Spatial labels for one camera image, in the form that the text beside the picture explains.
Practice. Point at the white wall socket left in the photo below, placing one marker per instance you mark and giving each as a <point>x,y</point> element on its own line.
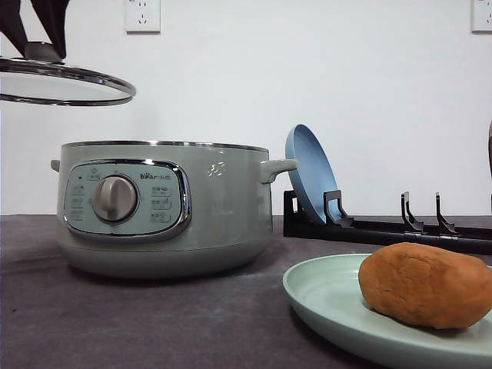
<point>143,17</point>

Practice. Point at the glass lid with green knob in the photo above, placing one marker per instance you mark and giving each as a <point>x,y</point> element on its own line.
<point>41,76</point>

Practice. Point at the blue plate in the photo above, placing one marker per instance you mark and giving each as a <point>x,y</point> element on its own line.
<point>314,175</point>

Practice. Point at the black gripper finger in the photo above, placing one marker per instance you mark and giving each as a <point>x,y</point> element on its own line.
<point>51,15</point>
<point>11,24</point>

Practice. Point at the brown potato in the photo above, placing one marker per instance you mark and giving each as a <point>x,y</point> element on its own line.
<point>427,284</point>

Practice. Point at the white wall socket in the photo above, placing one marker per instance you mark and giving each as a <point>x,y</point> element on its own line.
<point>482,17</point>
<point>143,17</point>

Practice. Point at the black plate rack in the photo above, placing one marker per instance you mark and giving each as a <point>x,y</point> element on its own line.
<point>339,226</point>

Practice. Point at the dark red plate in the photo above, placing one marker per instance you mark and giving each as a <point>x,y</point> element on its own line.
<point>490,159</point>

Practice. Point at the white wall socket right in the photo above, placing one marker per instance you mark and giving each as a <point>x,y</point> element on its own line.
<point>482,17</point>

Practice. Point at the green plate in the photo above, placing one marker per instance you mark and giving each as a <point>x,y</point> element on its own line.
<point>326,294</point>

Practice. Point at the green electric steamer pot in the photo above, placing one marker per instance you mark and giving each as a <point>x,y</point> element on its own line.
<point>165,209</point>

